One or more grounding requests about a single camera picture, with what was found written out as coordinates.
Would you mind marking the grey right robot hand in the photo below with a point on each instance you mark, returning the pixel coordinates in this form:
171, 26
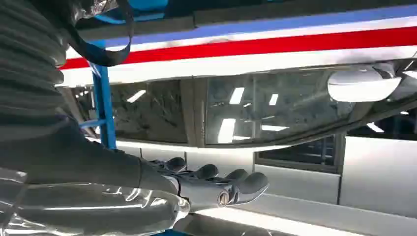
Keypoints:
97, 182

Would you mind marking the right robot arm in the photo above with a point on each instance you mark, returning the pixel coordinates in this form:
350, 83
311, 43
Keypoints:
29, 65

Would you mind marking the white striped vehicle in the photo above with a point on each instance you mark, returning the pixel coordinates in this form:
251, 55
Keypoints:
260, 65

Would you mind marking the white vehicle side mirror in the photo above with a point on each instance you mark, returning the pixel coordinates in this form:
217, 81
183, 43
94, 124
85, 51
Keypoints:
361, 86

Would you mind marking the blue steel frame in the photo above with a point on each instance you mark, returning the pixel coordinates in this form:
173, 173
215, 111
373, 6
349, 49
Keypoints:
106, 107

